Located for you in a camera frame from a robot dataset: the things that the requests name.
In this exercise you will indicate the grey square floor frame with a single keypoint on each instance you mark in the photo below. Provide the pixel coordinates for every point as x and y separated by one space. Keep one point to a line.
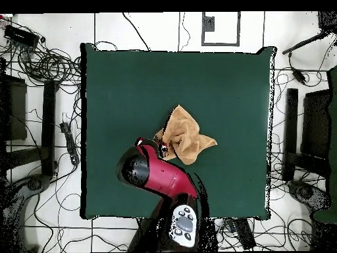
202 39

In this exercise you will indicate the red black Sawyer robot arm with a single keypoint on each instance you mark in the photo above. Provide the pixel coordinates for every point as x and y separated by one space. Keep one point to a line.
163 176

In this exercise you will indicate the dark panel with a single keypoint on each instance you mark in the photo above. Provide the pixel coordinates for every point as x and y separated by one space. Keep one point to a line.
17 110
314 123

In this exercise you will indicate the dark grey square plate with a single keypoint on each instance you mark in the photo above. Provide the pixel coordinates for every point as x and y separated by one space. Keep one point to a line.
208 23

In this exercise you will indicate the black stand bar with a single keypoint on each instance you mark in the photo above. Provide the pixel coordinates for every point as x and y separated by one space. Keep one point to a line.
48 126
291 126

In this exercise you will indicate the grey stand base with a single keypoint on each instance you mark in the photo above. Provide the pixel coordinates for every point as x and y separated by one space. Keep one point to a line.
34 184
305 192

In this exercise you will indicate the long black power strip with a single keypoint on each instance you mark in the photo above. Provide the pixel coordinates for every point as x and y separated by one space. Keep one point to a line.
244 233

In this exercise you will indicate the black power adapter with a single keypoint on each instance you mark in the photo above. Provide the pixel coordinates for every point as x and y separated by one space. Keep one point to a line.
298 76

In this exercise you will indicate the black tripod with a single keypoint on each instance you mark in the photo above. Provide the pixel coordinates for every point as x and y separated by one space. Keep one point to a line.
305 42

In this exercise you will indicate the tan terry towel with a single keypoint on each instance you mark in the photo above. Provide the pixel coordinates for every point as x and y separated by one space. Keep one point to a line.
187 131

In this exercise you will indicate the black electronics box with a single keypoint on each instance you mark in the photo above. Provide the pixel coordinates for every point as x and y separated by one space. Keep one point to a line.
21 36

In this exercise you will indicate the green cloth beside table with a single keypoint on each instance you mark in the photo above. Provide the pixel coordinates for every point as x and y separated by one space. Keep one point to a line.
333 131

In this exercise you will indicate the dark green table cloth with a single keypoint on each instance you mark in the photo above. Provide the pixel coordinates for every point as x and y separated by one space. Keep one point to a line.
118 92

